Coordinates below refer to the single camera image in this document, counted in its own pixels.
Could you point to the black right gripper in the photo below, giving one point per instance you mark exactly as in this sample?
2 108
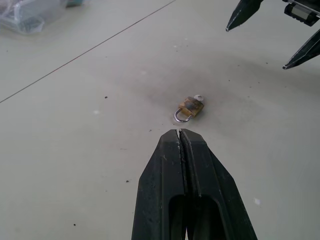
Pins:
301 11

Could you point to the clear plastic bag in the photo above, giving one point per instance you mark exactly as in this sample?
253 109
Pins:
23 15

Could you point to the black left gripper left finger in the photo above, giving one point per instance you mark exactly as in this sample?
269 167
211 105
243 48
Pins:
155 180

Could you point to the small brass padlock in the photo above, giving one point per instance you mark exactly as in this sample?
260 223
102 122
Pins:
189 108

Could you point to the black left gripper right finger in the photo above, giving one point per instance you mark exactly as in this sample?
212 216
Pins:
215 180

